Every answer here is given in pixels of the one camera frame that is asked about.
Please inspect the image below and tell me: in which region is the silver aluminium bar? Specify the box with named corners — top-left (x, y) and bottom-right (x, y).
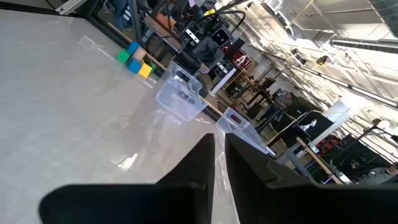
top-left (55, 0), bottom-right (90, 16)

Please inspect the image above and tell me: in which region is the clear plastic bin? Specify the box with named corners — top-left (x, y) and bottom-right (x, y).
top-left (216, 107), bottom-right (276, 156)
top-left (156, 61), bottom-right (208, 121)

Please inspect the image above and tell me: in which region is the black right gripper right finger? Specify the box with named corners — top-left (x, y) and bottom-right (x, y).
top-left (224, 133), bottom-right (398, 224)

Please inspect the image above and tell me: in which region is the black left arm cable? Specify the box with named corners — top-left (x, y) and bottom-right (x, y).
top-left (198, 10), bottom-right (246, 35)

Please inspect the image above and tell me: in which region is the green wooden cube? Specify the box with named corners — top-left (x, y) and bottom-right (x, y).
top-left (116, 49), bottom-right (131, 65)

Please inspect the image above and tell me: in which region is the wooden bench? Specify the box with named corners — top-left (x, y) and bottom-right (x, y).
top-left (295, 136), bottom-right (345, 185)

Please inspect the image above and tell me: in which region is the natural wood cylinder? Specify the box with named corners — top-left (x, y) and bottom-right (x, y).
top-left (132, 46), bottom-right (147, 62)

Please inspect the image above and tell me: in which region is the person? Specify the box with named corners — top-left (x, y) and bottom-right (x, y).
top-left (108, 0), bottom-right (133, 32)
top-left (357, 161), bottom-right (398, 186)
top-left (272, 91), bottom-right (299, 110)

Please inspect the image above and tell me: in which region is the yellow wooden cube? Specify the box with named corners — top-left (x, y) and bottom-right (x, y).
top-left (138, 63), bottom-right (153, 78)

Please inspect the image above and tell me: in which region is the black display enclosure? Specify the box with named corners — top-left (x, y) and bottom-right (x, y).
top-left (267, 96), bottom-right (335, 149)

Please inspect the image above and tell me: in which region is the blue wooden block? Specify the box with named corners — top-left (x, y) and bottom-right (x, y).
top-left (126, 40), bottom-right (141, 54)

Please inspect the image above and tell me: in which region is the blue wooden cube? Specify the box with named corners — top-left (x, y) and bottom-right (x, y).
top-left (127, 58), bottom-right (142, 74)

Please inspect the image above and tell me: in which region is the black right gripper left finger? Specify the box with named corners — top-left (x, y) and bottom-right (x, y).
top-left (39, 133), bottom-right (216, 224)

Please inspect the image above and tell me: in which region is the ceiling strip light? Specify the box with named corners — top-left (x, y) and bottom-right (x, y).
top-left (317, 72), bottom-right (398, 109)

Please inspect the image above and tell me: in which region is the black sensor box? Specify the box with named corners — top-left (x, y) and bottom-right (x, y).
top-left (210, 27), bottom-right (231, 47)

